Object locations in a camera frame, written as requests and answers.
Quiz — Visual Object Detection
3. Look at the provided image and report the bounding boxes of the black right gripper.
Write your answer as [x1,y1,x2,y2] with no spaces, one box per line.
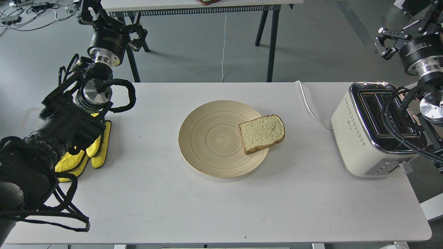
[373,21,442,76]

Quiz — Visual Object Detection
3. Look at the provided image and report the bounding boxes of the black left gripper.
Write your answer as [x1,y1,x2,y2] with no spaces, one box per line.
[79,0,148,66]

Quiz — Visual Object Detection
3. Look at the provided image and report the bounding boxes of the slice of bread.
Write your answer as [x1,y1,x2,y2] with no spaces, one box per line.
[238,114,286,155]

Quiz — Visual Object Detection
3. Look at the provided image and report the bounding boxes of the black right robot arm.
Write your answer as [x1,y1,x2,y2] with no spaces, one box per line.
[373,20,442,172]

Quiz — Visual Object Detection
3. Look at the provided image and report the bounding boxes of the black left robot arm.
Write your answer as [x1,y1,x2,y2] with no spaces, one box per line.
[0,0,147,243]

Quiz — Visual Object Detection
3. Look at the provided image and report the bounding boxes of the cream and chrome toaster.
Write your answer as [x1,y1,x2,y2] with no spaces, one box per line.
[331,82,417,178]

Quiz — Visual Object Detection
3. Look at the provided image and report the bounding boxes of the background table with black legs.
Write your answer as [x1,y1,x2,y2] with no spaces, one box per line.
[101,0,304,82]

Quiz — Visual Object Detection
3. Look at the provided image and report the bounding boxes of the yellow cloth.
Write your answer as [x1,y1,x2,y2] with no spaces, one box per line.
[54,120,112,177]

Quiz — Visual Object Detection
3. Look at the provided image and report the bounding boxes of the round bamboo plate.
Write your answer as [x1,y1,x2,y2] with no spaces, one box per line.
[178,100,269,178]

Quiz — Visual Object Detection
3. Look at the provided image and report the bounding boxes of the cables and adapters on floor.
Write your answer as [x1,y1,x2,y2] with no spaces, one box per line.
[0,0,82,37]

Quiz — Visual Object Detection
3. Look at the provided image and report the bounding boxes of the white toaster power cable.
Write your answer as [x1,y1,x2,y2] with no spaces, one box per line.
[295,81,333,130]

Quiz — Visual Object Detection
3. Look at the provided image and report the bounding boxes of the thin white hanging cable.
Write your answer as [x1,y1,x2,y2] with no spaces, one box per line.
[221,12,227,83]

